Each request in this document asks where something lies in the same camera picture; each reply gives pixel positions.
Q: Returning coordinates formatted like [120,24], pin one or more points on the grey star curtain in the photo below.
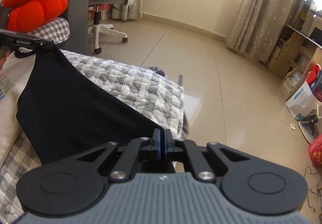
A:
[258,25]

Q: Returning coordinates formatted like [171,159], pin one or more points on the black garment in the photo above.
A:
[63,113]

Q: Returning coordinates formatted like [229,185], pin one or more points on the grey sofa backrest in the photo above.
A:
[76,16]

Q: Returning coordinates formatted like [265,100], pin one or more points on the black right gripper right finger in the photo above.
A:
[189,154]

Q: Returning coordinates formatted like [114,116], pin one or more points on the wooden desk with shelves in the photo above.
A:
[297,50]

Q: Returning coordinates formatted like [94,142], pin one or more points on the grey checked quilt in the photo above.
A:
[154,96]

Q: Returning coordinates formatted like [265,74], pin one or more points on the white paper shopping bag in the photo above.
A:
[308,97]

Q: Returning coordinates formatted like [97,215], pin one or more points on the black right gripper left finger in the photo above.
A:
[137,150]

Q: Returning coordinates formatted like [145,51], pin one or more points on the white cream garment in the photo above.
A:
[14,77]

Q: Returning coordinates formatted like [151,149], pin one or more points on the red flower plush cushion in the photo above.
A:
[28,15]

